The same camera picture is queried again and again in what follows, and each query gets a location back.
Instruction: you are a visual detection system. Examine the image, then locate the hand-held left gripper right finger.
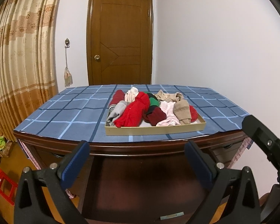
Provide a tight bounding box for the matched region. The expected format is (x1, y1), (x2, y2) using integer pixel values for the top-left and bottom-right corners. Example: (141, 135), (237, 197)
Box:
(185, 140), (263, 224)

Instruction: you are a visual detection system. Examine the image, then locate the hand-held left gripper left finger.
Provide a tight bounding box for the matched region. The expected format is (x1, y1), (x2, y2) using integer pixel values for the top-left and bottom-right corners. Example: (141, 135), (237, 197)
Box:
(13, 140), (91, 224)

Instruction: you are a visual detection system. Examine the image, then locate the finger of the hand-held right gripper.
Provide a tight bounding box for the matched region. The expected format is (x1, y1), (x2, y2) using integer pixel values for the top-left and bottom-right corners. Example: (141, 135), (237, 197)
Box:
(241, 115), (280, 182)

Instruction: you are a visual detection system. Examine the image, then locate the small red underwear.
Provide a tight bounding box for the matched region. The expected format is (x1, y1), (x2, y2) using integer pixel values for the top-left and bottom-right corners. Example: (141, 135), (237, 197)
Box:
(189, 105), (199, 122)

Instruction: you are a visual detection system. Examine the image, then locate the olive brown underwear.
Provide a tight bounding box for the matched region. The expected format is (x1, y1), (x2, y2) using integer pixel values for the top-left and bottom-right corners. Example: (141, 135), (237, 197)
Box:
(173, 99), (192, 125)

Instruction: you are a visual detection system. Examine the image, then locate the pink sock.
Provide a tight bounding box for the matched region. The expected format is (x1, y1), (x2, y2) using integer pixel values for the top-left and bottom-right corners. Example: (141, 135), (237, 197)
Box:
(156, 101), (182, 127)

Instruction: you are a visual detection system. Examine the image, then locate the shallow cardboard tray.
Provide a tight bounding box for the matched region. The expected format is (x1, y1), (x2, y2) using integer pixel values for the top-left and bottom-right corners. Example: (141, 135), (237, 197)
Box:
(105, 93), (206, 136)

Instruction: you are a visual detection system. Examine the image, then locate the wide desk drawer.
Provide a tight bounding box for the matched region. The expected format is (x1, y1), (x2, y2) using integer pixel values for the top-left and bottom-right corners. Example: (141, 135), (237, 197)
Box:
(80, 154), (210, 224)

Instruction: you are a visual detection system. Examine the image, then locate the dark red ribbed underwear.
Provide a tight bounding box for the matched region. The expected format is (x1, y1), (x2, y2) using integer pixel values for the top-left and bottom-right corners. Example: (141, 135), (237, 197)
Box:
(143, 107), (167, 126)

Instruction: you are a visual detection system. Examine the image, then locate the beige lace underwear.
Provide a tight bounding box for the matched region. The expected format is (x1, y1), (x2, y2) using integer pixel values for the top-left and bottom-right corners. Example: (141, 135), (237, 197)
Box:
(155, 90), (185, 103)

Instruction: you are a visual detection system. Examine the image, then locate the large bright red underwear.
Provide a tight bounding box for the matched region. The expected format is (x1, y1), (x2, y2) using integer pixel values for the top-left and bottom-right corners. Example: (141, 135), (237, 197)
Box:
(113, 92), (151, 128)

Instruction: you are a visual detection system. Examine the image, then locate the green and black underwear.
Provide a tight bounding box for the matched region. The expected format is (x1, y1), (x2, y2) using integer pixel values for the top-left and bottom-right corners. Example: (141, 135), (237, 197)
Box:
(147, 93), (161, 110)

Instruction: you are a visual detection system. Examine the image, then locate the maroon underwear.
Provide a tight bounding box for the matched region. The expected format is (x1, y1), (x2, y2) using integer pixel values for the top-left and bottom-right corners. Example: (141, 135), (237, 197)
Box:
(110, 90), (125, 106)

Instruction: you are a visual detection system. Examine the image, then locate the white and pink underwear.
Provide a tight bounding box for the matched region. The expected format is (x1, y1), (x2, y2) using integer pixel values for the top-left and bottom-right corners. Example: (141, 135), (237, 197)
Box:
(124, 87), (140, 102)

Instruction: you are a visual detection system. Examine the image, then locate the small side drawer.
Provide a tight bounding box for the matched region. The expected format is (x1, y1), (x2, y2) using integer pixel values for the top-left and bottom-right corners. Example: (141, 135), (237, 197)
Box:
(35, 145), (69, 168)
(211, 140), (244, 166)

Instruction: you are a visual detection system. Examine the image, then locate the pink patterned cloth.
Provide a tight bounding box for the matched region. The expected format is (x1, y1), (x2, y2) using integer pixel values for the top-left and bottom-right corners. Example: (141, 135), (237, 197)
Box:
(229, 136), (251, 168)
(18, 138), (42, 171)

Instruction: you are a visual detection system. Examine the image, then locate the blue checked tablecloth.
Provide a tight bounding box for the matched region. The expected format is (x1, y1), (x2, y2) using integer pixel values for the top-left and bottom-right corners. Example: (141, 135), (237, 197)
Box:
(13, 84), (250, 144)

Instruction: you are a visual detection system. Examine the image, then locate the pale blue sticker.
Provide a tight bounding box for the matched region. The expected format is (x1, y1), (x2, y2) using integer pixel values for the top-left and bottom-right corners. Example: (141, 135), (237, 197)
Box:
(160, 212), (184, 220)

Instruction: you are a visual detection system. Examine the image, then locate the dark wooden desk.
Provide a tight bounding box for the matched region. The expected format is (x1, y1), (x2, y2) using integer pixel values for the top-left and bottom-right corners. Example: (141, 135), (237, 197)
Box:
(13, 131), (251, 224)

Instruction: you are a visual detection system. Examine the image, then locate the patterned gift bag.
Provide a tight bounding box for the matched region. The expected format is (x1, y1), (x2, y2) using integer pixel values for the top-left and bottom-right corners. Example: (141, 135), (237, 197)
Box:
(0, 129), (13, 158)

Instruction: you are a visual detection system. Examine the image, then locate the beige curtain tassel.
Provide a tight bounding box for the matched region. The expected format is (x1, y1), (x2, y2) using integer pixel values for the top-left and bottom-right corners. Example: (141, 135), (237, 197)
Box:
(64, 49), (73, 87)

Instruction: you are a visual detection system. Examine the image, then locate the beige patterned curtain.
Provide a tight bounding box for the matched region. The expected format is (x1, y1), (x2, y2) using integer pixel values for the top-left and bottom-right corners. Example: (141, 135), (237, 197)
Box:
(0, 0), (62, 143)

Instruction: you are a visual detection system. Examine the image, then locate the brown wooden door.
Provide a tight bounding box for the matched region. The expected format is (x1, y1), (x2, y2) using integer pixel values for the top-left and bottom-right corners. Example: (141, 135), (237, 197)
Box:
(86, 0), (154, 86)

